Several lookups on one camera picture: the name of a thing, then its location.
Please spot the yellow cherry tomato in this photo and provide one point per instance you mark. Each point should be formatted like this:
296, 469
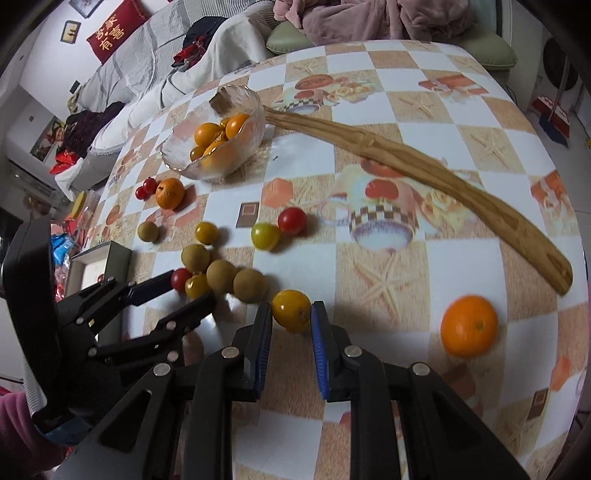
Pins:
292, 310

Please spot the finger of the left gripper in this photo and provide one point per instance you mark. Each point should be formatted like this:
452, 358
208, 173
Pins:
147, 286
163, 343

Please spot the brown longan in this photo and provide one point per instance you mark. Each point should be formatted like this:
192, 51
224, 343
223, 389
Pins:
249, 286

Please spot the green sofa cushion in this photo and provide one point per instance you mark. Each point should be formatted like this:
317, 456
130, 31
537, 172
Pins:
493, 53

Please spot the glass fruit bowl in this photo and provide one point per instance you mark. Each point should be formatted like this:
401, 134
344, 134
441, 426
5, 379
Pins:
216, 137

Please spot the pink blanket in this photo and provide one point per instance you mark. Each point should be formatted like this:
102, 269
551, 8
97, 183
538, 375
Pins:
329, 22

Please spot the white tray green rim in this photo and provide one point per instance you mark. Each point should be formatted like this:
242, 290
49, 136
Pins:
100, 262

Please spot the red cherry tomato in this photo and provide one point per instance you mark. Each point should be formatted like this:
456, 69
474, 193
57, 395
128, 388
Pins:
179, 278

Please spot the red embroidered pillow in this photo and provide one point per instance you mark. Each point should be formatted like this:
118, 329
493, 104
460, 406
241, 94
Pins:
117, 28

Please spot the red broom and dustpan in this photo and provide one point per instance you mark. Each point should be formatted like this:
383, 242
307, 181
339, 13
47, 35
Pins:
546, 119

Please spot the white washing machine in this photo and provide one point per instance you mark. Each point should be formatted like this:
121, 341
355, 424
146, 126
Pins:
550, 72

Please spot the large orange tangerine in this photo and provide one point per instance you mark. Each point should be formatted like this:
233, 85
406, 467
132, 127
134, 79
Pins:
469, 327

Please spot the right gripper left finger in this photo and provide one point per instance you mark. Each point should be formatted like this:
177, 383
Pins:
236, 373

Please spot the long wooden stick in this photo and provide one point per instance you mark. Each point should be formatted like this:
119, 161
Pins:
506, 222

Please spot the small orange tangerine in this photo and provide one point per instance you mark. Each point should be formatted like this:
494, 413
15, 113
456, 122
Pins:
169, 193

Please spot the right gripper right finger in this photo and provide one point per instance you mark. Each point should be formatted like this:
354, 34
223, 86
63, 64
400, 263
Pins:
346, 372

